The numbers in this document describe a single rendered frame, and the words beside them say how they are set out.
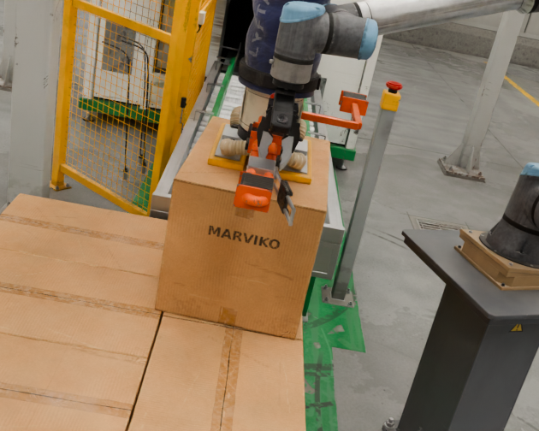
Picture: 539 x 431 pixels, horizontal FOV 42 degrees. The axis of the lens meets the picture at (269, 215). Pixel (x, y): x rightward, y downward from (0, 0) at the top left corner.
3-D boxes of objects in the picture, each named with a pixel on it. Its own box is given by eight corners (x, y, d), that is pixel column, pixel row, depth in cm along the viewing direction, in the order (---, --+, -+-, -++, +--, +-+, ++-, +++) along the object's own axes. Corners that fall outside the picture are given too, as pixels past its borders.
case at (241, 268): (195, 222, 252) (212, 115, 236) (305, 246, 252) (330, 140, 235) (154, 309, 197) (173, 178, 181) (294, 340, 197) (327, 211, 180)
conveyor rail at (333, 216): (305, 106, 476) (311, 79, 469) (312, 108, 477) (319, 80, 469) (318, 273, 265) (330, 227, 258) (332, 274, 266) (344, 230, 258)
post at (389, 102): (329, 292, 337) (383, 88, 296) (343, 294, 337) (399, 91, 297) (330, 299, 331) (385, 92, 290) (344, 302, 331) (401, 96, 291)
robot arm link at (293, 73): (313, 67, 154) (269, 59, 153) (309, 89, 156) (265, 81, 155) (312, 59, 162) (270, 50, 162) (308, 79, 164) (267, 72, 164)
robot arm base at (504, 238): (512, 235, 228) (524, 208, 224) (559, 265, 214) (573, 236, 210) (472, 235, 217) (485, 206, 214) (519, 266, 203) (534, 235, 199)
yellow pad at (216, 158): (221, 127, 225) (223, 112, 223) (251, 133, 225) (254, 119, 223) (206, 164, 194) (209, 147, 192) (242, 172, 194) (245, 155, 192)
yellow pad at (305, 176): (279, 139, 225) (282, 124, 223) (310, 145, 226) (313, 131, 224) (275, 178, 194) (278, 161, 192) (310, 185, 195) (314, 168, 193)
